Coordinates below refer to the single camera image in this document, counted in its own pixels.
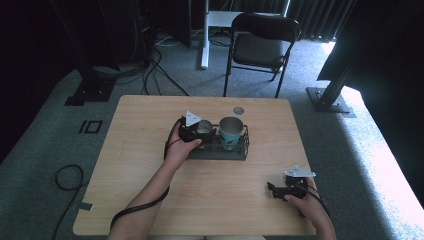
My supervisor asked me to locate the tall teal metal cup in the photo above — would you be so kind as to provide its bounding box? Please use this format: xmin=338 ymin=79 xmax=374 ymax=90
xmin=218 ymin=115 xmax=246 ymax=151

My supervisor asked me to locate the black looped floor cable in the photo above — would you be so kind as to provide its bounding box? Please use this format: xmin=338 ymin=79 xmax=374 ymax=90
xmin=52 ymin=164 xmax=90 ymax=240

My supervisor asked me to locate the black folding chair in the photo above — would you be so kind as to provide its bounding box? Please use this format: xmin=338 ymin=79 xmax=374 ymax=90
xmin=223 ymin=12 xmax=302 ymax=99

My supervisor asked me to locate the short brown metal cup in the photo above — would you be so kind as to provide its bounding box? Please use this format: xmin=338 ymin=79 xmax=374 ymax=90
xmin=196 ymin=119 xmax=215 ymax=137

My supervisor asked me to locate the dark pleated curtain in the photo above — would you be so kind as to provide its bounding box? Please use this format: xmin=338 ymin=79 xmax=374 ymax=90
xmin=286 ymin=0 xmax=355 ymax=43

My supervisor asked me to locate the bundle of black floor cables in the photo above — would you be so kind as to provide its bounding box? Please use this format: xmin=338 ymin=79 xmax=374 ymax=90
xmin=116 ymin=46 xmax=190 ymax=97

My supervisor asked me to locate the right hand-held gripper cable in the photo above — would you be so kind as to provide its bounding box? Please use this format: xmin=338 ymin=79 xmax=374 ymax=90
xmin=295 ymin=182 xmax=332 ymax=219

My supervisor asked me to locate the person's left hand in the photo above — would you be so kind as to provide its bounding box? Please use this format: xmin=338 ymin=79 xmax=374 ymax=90
xmin=163 ymin=138 xmax=203 ymax=172

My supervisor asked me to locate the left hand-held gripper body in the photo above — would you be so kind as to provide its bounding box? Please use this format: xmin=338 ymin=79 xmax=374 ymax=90
xmin=178 ymin=110 xmax=203 ymax=144

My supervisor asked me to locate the black wire basket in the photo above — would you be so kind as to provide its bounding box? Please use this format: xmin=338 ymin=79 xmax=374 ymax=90
xmin=185 ymin=123 xmax=251 ymax=162

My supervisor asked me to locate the black metal stand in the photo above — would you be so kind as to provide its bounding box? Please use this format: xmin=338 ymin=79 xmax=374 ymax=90
xmin=49 ymin=0 xmax=118 ymax=107
xmin=305 ymin=0 xmax=358 ymax=119

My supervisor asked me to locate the person's right hand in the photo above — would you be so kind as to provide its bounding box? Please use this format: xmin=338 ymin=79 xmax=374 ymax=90
xmin=283 ymin=178 xmax=327 ymax=225

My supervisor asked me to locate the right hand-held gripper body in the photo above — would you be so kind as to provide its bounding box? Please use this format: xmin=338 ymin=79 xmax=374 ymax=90
xmin=283 ymin=165 xmax=317 ymax=200

